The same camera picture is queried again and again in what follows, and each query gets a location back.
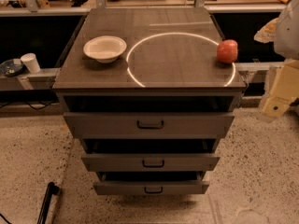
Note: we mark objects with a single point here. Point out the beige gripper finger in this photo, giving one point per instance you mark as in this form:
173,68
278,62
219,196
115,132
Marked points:
284,90
267,33

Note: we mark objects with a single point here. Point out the grey top drawer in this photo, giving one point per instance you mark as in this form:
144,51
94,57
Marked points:
148,125

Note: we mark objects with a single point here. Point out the grey drawer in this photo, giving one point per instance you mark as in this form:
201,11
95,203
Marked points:
150,183
154,155
148,125

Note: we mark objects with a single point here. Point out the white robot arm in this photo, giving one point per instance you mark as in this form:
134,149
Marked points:
284,33

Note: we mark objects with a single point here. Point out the grey drawer cabinet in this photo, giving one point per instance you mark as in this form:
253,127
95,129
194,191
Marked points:
170,65

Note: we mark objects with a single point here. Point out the grey bottom drawer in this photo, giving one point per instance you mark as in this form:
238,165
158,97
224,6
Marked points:
150,183

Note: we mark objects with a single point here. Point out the grey middle drawer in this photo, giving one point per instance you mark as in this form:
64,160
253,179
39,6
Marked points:
154,155

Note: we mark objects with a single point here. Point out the red apple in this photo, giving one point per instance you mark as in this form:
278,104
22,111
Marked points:
227,51

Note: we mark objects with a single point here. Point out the white bowl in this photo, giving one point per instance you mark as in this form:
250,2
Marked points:
105,49

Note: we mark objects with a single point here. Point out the white paper cup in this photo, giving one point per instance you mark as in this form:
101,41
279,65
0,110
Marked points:
30,61

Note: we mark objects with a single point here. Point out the black floor bar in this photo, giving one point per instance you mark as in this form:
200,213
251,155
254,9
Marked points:
51,190

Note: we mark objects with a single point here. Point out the dark plate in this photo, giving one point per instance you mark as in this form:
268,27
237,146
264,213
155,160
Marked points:
11,68

